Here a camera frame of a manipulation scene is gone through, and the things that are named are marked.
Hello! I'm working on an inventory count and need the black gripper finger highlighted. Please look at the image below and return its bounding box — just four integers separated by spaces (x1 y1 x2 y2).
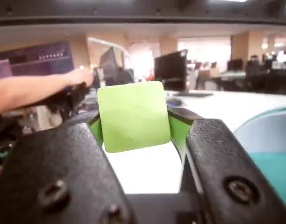
0 111 137 224

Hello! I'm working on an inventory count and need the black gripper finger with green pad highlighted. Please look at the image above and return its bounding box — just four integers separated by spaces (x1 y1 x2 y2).
167 107 286 224

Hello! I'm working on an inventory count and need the black leader arm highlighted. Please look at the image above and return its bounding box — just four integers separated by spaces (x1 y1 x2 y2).
42 83 91 119

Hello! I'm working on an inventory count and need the green lego block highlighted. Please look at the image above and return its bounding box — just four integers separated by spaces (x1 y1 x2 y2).
96 81 172 154

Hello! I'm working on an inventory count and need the person bare forearm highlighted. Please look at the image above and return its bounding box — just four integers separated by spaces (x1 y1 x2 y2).
0 71 72 116

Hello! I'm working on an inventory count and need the teal whale shaped bin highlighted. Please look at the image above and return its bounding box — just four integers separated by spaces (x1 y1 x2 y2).
233 106 286 208

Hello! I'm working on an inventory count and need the person bare hand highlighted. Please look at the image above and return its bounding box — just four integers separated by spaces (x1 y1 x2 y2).
63 66 95 88

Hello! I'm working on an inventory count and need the black keyboard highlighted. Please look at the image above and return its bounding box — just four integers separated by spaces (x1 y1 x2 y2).
178 91 214 98

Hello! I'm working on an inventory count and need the black computer monitor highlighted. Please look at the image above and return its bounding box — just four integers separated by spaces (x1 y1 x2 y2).
154 49 189 92

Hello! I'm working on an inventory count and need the monitor with purple screen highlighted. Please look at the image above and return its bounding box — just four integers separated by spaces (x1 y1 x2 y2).
0 41 75 80

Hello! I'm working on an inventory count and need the black office chair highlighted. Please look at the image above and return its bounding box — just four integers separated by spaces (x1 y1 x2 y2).
100 46 135 86

